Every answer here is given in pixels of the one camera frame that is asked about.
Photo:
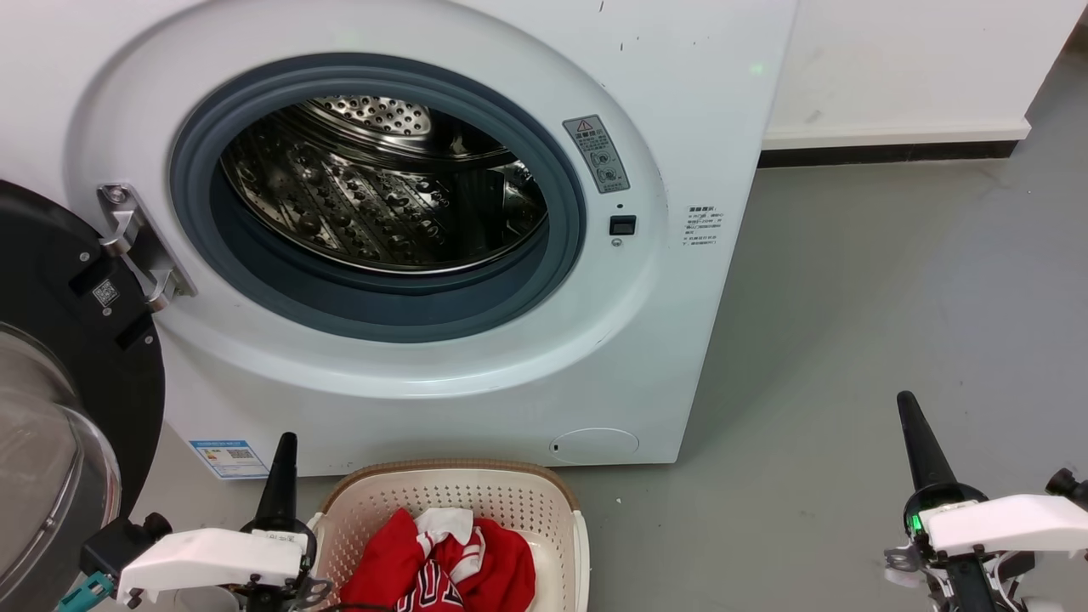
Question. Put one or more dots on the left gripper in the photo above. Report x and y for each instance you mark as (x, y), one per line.
(308, 544)

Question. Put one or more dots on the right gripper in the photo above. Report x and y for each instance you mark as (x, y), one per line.
(969, 582)

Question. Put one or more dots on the red and white jersey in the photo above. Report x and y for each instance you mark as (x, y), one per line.
(501, 561)

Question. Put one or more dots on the cream perforated laundry basket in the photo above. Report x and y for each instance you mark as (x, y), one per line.
(510, 501)

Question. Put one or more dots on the stainless steel washing machine drum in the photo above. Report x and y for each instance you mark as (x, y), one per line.
(340, 195)

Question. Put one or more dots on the black washer door with glass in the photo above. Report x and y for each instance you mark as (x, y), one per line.
(51, 280)

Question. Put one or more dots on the blue energy label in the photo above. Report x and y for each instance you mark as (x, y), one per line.
(228, 459)

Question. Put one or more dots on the grey rubber door gasket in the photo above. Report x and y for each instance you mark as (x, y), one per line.
(382, 314)

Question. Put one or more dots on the white front-load washing machine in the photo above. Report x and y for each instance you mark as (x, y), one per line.
(680, 340)

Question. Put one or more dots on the metal door hinge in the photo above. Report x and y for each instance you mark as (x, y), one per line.
(140, 242)

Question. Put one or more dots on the round filter cover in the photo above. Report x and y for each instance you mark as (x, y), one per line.
(595, 446)

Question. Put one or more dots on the grey warning sticker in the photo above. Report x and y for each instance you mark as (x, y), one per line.
(597, 153)

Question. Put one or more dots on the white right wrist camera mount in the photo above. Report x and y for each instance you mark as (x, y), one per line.
(1011, 523)

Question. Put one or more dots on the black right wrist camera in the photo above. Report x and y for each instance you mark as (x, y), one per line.
(1067, 486)

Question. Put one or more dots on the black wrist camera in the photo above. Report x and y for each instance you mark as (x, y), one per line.
(1067, 486)
(119, 544)

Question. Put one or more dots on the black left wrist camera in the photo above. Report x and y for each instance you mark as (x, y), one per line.
(119, 544)

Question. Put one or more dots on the teal camera connector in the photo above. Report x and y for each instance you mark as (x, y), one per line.
(85, 593)

